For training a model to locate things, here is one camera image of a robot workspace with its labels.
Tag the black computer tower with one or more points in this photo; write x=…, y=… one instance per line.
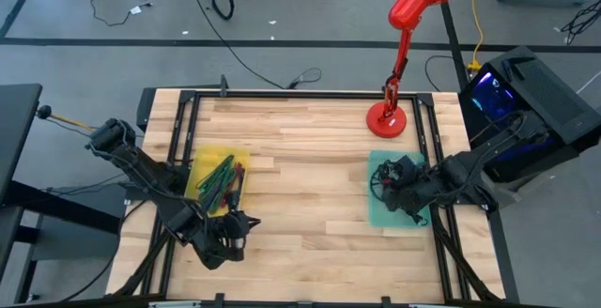
x=554, y=97

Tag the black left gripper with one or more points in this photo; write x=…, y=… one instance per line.
x=225, y=242

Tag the black aluminium table frame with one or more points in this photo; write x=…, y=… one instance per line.
x=305, y=95

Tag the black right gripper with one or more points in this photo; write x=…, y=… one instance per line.
x=418, y=188

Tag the black desk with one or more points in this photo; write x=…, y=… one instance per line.
x=16, y=125

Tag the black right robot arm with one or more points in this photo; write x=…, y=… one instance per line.
x=479, y=162

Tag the teal translucent plastic bin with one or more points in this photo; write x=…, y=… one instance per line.
x=378, y=216

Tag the yellow translucent plastic bin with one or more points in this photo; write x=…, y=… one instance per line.
x=202, y=155

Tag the wooden stick with black knob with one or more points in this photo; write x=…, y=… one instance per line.
x=44, y=112

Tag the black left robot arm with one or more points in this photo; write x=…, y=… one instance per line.
x=141, y=172

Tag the black frame post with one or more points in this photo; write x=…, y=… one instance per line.
x=453, y=45

